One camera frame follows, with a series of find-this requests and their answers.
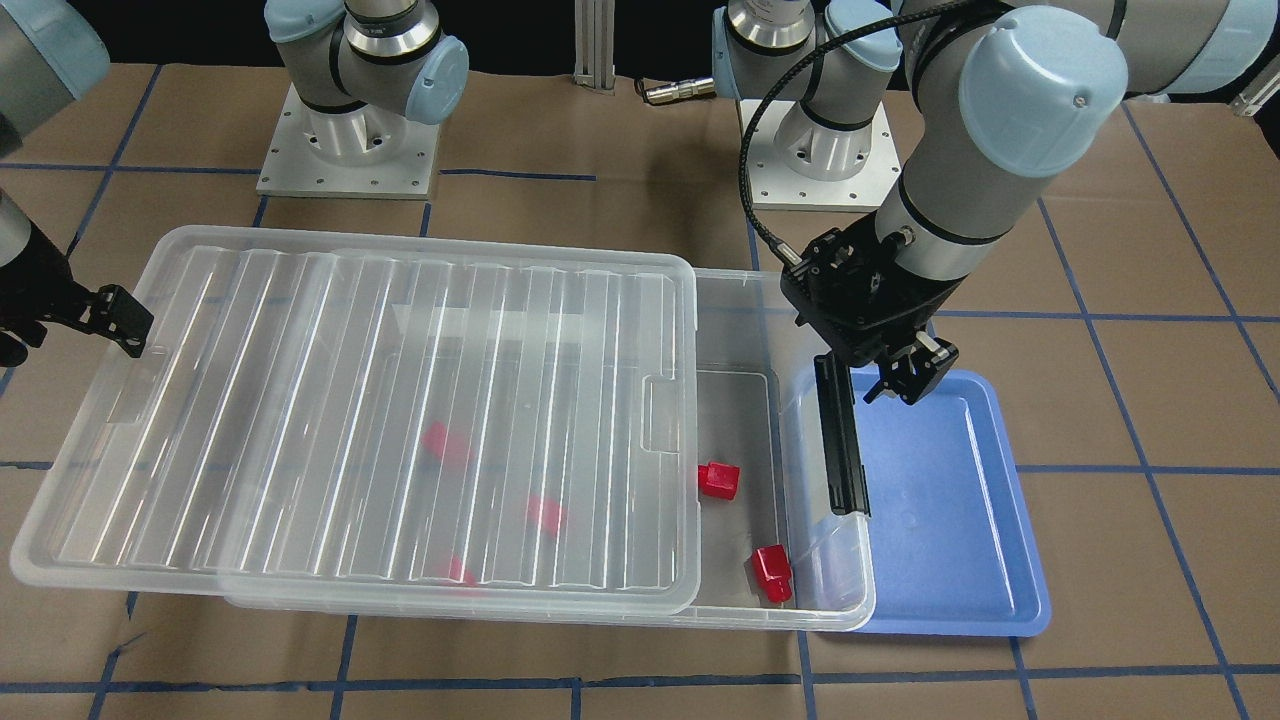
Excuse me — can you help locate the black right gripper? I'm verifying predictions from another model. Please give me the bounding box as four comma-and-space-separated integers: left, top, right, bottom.
1, 225, 154, 366

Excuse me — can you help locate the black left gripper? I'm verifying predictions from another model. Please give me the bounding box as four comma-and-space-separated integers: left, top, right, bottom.
781, 222, 960, 405

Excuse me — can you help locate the clear plastic box lid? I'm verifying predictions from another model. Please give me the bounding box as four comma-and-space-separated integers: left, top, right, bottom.
10, 225, 701, 621

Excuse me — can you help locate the red block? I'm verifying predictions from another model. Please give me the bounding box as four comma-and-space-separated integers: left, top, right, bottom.
420, 421, 472, 468
696, 461, 741, 502
750, 544, 794, 603
442, 555, 480, 589
527, 495, 564, 538

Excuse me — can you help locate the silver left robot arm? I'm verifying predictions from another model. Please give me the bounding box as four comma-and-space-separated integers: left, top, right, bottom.
712, 1, 1277, 406

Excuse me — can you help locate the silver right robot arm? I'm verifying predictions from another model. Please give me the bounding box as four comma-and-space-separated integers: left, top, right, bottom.
3, 1, 906, 368

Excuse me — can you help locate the blue plastic tray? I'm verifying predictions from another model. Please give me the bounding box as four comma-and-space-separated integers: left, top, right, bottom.
780, 368, 1052, 638

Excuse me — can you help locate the clear plastic storage box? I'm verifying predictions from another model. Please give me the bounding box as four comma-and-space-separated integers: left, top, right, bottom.
204, 259, 815, 629

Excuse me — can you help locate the black box latch handle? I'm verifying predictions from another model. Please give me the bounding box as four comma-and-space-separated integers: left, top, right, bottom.
814, 351, 870, 516

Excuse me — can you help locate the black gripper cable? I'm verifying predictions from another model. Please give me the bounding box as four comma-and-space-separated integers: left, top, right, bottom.
739, 0, 1001, 266

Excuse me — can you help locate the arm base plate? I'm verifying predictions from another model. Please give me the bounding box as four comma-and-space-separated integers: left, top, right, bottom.
256, 87, 442, 200
748, 101, 901, 213

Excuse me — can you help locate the aluminium frame post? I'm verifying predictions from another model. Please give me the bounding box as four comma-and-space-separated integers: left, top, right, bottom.
572, 0, 616, 95

